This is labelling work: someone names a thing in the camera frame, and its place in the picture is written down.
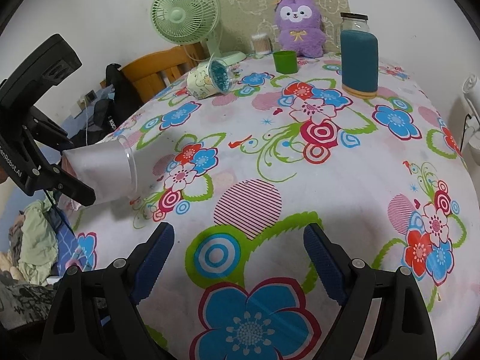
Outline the translucent plastic cup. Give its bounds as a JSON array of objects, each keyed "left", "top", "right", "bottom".
[{"left": 62, "top": 136, "right": 139, "bottom": 205}]

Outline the teal cylindrical speaker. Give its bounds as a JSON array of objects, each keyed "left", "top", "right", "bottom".
[{"left": 340, "top": 12, "right": 379, "bottom": 100}]

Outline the black bag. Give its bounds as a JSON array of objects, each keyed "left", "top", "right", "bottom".
[{"left": 85, "top": 64, "right": 141, "bottom": 147}]

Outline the wooden chair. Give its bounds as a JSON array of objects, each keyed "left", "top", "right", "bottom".
[{"left": 121, "top": 42, "right": 211, "bottom": 105}]

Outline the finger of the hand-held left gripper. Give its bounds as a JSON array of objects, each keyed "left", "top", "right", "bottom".
[{"left": 26, "top": 163, "right": 97, "bottom": 207}]

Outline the pile of clothes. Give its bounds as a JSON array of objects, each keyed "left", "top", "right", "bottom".
[{"left": 0, "top": 195, "right": 81, "bottom": 289}]

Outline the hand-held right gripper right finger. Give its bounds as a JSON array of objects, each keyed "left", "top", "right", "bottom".
[{"left": 303, "top": 223, "right": 447, "bottom": 360}]

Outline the cotton swab container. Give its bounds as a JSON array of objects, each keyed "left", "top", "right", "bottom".
[{"left": 250, "top": 34, "right": 271, "bottom": 57}]

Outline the floral tablecloth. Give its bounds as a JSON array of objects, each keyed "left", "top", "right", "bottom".
[{"left": 69, "top": 50, "right": 474, "bottom": 360}]

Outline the purple plush toy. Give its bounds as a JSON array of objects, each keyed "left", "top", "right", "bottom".
[{"left": 273, "top": 0, "right": 326, "bottom": 59}]

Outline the green desk fan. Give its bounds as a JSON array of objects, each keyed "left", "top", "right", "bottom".
[{"left": 151, "top": 0, "right": 247, "bottom": 69}]

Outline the small green cup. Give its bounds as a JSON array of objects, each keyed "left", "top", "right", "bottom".
[{"left": 272, "top": 50, "right": 299, "bottom": 74}]

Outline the patterned cup with teal strainer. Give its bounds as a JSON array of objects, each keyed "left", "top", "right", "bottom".
[{"left": 186, "top": 57, "right": 241, "bottom": 100}]

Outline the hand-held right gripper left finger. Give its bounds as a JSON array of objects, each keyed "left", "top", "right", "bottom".
[{"left": 39, "top": 222, "right": 175, "bottom": 360}]

